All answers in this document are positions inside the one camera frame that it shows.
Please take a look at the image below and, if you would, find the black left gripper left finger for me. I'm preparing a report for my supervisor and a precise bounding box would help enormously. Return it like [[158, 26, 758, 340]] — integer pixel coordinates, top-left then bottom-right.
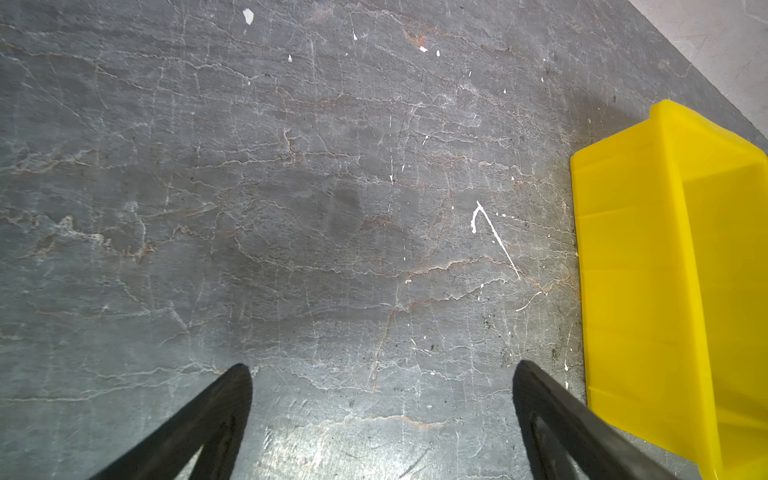
[[93, 363, 253, 479]]

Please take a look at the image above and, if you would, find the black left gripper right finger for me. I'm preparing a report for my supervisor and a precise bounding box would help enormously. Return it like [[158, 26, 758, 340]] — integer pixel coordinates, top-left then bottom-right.
[[513, 360, 674, 479]]

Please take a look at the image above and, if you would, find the yellow plastic bin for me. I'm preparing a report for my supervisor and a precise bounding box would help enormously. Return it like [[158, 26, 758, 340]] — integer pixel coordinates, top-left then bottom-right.
[[571, 100, 767, 479]]

